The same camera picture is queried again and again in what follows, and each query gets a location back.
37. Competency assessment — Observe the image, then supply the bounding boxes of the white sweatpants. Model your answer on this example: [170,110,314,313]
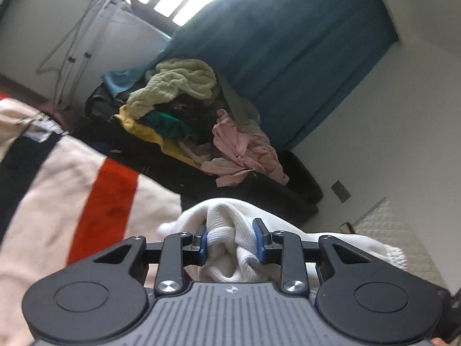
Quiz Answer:
[156,197,410,285]

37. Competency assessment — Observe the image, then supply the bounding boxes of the pink garment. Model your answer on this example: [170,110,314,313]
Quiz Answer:
[201,109,289,187]

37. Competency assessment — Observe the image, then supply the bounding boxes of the yellow garment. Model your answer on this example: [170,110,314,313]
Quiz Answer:
[113,106,201,170]

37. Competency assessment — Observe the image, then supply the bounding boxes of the striped bed blanket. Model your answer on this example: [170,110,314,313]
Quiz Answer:
[1,96,181,345]

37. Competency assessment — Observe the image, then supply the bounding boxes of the pale yellow knit blanket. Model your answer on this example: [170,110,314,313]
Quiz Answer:
[125,59,216,120]

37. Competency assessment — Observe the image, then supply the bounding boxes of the right teal curtain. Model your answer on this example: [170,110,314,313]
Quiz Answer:
[157,0,398,150]

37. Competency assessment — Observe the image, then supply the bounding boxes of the garment steamer stand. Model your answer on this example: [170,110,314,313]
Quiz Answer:
[36,0,128,115]

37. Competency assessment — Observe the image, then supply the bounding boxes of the wall socket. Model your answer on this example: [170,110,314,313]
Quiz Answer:
[331,180,351,204]

